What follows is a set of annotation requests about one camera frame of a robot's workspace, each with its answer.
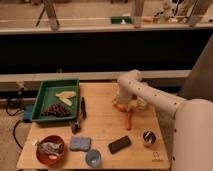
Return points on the orange carrot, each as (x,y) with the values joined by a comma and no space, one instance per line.
(128,122)

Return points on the green plastic tray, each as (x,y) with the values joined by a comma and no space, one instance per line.
(46,97)

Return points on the black marker pen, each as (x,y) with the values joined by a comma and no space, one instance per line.
(83,107)

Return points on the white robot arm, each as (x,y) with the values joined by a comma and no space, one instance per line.
(193,129)

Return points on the bunch of dark grapes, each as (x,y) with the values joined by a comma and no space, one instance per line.
(56,110)

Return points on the pale banana slice lower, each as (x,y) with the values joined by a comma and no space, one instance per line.
(66,101)

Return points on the pale banana slice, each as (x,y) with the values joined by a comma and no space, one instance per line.
(66,101)
(66,94)

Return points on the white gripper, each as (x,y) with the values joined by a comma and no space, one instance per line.
(131,106)

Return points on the yellow apple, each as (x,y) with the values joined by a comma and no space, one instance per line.
(120,107)

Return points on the small black clip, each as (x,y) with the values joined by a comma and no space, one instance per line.
(75,127)

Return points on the red bowl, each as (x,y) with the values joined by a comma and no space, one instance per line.
(47,159)

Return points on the blue glass cup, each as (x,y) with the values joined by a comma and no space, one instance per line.
(93,158)

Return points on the white cup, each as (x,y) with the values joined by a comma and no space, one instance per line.
(141,103)

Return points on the shiny metal cup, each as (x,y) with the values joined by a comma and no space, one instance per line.
(149,138)

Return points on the green box in background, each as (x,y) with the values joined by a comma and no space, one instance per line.
(121,20)

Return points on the black rectangular block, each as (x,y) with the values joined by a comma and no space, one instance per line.
(119,144)

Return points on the blue sponge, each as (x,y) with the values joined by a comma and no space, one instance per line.
(80,143)

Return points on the blue power box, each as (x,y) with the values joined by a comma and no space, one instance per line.
(27,114)

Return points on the crumpled grey wrapper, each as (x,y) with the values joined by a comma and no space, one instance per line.
(50,148)

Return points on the pale banana slice upper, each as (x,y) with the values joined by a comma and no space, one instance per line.
(66,94)

